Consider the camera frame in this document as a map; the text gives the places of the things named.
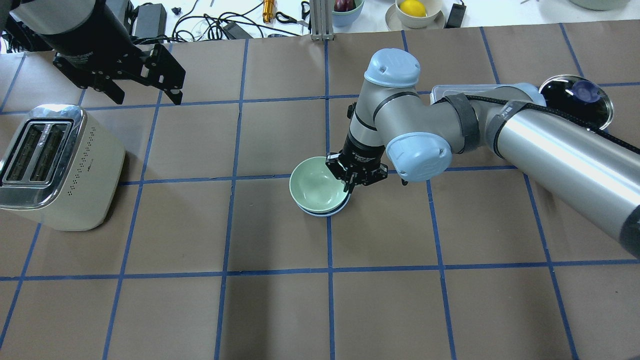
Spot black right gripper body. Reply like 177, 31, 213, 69
325, 137, 388, 186

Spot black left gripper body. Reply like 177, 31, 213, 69
52, 27, 150, 89

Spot green bowl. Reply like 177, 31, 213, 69
289, 156, 351, 212

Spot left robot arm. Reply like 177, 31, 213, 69
9, 0, 186, 105

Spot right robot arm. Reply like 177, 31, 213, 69
315, 48, 639, 258

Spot blue fruit bowl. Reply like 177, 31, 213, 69
332, 0, 365, 28

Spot cream bowl with lemon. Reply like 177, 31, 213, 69
385, 0, 445, 31

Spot cream toaster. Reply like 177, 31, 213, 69
0, 104, 126, 231

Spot clear plastic container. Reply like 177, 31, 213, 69
429, 84, 499, 105

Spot scissors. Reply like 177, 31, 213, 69
275, 0, 311, 29

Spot black power adapter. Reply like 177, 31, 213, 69
444, 2, 467, 28

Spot blue saucepan with lid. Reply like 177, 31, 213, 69
538, 74, 615, 130

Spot orange handled tool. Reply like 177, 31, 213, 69
262, 0, 275, 24

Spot aluminium frame post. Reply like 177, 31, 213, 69
309, 0, 335, 41

